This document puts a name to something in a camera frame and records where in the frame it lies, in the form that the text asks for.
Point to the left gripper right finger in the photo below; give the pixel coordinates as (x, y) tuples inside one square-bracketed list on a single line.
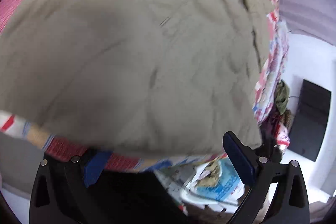
[(289, 203)]

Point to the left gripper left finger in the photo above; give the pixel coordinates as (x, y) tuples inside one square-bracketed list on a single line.
[(60, 191)]

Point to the khaki puffer jacket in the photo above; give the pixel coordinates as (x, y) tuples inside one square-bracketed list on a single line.
[(145, 77)]

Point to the blue printed plastic bag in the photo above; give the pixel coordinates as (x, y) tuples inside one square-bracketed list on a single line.
[(212, 183)]

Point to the olive green crumpled garment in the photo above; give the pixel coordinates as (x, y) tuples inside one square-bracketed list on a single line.
[(281, 96)]

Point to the leaf patterned patchwork quilt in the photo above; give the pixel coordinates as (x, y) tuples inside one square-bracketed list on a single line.
[(63, 150)]

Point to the black monitor on wall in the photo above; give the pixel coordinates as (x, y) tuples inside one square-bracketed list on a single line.
[(310, 120)]

